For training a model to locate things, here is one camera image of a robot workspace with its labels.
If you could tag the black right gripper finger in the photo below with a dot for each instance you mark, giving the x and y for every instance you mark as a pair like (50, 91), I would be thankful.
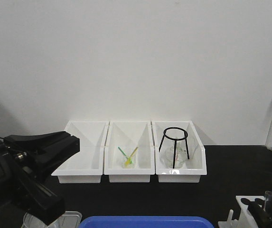
(262, 218)

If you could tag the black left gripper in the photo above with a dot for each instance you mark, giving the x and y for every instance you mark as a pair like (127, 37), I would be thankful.
(40, 155)

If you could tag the clear glass test tube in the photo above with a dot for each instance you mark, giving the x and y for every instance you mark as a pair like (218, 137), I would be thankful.
(267, 201)

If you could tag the white test tube rack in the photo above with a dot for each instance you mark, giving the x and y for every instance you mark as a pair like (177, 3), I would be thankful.
(245, 218)

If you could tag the left white storage bin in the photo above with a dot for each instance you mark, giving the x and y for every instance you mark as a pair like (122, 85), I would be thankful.
(86, 166)

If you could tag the white storage bin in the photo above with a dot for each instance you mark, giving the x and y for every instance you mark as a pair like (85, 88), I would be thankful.
(193, 168)
(86, 166)
(128, 136)

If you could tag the clear plastic tray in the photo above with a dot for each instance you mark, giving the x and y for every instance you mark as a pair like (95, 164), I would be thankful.
(70, 219)

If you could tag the clear glass beaker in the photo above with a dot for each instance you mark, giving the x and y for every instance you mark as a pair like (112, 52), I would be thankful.
(30, 221)

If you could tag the blue plastic tray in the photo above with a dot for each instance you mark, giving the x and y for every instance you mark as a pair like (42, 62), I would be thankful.
(145, 222)

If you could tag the green stirring stick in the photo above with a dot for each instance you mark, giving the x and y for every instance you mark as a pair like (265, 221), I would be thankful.
(123, 153)

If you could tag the small beaker in middle bin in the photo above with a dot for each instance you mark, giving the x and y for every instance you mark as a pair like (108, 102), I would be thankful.
(131, 166)

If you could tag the middle white storage bin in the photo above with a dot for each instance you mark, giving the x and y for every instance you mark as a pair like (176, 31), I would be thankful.
(128, 136)

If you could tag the right white storage bin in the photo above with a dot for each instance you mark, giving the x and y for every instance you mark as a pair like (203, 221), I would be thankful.
(193, 168)

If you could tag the glass flask in right bin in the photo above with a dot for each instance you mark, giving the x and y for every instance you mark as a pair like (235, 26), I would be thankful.
(175, 156)

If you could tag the black wire tripod stand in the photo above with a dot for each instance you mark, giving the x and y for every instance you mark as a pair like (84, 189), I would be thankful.
(170, 136)

